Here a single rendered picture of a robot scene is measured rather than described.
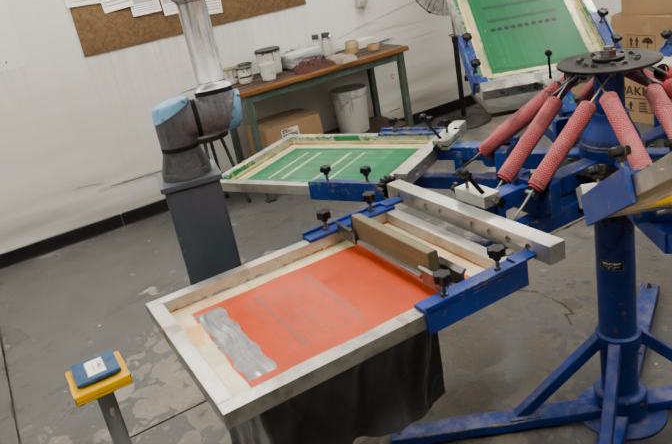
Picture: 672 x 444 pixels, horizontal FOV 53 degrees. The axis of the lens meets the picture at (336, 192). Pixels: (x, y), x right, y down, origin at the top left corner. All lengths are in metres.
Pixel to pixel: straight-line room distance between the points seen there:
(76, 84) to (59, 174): 0.67
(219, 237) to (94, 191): 3.35
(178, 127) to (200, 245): 0.37
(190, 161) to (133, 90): 3.32
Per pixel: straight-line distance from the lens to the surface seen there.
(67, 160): 5.33
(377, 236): 1.81
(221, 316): 1.76
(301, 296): 1.76
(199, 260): 2.14
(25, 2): 5.21
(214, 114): 2.04
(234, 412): 1.38
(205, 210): 2.08
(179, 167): 2.05
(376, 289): 1.72
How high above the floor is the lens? 1.79
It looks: 20 degrees down
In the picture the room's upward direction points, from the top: 11 degrees counter-clockwise
